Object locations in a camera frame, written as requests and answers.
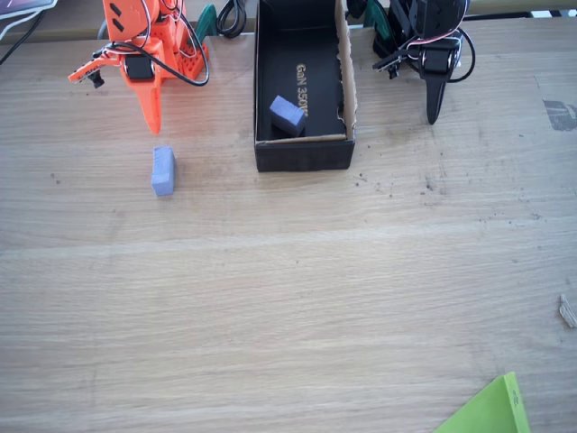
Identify purple foam block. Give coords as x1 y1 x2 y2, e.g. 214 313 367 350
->
151 144 177 198
269 94 307 137

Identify black cardboard box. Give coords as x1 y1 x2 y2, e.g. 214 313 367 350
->
253 0 358 173

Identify green table clamp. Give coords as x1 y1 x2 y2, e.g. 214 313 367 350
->
362 0 392 41
196 3 221 41

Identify white-edged dark flat device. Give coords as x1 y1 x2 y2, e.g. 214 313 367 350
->
0 0 60 20

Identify green paper sheet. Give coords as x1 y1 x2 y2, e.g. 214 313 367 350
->
433 371 532 433

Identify black camera cable loop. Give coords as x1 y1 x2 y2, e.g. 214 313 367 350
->
94 0 211 88
444 27 477 83

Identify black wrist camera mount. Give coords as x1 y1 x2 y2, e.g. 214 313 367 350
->
371 47 403 81

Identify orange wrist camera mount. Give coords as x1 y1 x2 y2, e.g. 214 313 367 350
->
68 48 107 90

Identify coiled black cable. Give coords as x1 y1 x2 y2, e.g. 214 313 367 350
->
216 0 249 40

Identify thin black cable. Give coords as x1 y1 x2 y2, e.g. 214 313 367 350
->
0 8 45 65

